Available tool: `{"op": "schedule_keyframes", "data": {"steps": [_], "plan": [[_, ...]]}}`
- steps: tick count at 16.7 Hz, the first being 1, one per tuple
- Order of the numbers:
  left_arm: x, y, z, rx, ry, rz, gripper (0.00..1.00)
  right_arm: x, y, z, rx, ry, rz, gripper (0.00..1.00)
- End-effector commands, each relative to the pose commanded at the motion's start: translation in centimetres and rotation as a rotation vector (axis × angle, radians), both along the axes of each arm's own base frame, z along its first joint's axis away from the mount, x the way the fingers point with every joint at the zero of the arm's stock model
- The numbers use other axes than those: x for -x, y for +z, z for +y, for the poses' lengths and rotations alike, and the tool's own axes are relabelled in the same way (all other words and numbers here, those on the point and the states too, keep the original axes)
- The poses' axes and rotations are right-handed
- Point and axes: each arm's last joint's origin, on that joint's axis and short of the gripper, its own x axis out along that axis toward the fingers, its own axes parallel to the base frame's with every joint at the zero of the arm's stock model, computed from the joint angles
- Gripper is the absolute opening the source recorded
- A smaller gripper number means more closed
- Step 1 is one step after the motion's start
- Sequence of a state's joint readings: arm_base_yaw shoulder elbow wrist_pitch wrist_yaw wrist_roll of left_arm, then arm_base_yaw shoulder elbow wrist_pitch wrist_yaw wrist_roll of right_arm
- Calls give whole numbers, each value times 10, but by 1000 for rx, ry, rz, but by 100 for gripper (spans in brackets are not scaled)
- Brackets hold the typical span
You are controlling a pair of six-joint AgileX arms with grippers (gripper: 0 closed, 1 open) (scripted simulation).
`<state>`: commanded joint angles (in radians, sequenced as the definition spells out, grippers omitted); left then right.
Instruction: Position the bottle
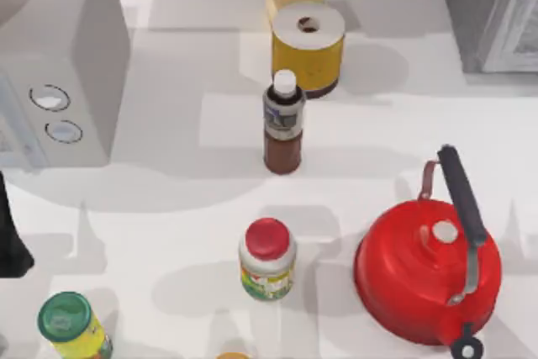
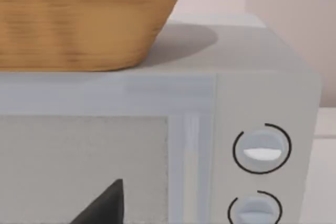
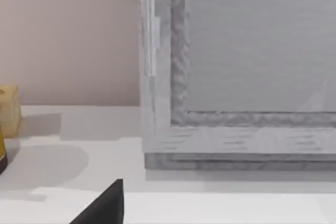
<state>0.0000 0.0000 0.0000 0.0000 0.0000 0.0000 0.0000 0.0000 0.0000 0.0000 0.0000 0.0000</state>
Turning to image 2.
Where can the pale microwave door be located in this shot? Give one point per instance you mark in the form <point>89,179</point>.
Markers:
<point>105,142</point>

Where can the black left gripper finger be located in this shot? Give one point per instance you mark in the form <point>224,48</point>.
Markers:
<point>110,205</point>

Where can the pale microwave oven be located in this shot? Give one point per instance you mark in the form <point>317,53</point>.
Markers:
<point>262,90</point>

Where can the pale round microwave knob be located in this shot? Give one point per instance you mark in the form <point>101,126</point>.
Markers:
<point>262,148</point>
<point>253,212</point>

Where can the woven wicker basket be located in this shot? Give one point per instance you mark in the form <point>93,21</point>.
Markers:
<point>78,19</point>

